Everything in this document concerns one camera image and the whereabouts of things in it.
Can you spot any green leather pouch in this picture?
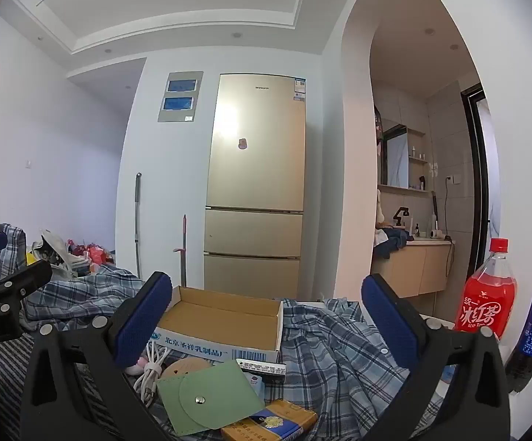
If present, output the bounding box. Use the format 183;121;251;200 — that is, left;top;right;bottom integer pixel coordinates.
156;359;258;437

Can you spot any light blue tissue packet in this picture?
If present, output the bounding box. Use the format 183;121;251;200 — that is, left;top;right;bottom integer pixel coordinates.
245;372;267;400

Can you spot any black cigarette pack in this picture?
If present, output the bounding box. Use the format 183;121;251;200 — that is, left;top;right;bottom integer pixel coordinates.
236;357;287;382

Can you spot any red tea bottle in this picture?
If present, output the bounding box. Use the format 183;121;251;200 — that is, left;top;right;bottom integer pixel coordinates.
454;238;518;341

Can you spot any bathroom mirror cabinet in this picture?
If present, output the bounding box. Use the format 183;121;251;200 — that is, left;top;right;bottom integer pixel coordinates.
382;125;432;191

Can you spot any red plastic bag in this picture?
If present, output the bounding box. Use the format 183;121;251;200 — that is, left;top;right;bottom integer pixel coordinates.
67;239;111;266

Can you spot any pink bunny plush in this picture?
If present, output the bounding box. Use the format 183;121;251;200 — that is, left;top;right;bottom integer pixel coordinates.
125;351;149;376

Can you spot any blue plaid shirt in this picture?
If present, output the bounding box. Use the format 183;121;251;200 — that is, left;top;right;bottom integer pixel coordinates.
0;223;450;441

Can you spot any black framed glass door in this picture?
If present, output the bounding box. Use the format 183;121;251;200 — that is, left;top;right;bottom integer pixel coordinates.
460;83;501;288

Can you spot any grey mop handle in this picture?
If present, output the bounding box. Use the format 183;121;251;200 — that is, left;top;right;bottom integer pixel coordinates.
133;172;142;281

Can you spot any round brown disc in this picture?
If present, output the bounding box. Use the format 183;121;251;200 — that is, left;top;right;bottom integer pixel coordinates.
160;358;214;382

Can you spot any grey wall panel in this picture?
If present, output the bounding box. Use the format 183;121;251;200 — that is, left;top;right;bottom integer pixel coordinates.
158;71;204;123

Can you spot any crumpled grey white bag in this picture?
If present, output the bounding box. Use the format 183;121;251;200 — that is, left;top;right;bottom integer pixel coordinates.
40;229;88;280

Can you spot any blue clothes heap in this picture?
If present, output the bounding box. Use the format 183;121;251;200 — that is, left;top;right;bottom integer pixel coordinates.
374;226;416;260

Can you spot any gold three-door fridge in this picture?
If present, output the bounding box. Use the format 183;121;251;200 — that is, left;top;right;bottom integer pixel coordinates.
203;73;308;301

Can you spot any wooden vanity cabinet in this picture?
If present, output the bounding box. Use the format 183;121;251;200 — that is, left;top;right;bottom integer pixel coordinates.
371;239;455;299

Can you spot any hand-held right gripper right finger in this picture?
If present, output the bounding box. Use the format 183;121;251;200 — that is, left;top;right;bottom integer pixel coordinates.
358;273;510;441

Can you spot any cardboard box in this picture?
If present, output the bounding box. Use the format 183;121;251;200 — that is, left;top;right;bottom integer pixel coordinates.
149;286;284;363

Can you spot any white cable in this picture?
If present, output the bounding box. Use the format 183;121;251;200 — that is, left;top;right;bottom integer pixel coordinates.
133;340;171;407

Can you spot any blue yellow cigarette pack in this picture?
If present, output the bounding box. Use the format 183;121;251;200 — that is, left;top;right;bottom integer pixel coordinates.
221;399;318;441

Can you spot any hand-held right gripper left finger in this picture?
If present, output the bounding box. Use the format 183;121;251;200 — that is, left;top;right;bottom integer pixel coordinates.
20;272;177;441

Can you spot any grey striped bedsheet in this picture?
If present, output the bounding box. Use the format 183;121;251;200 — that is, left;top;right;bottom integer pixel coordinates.
0;331;37;441

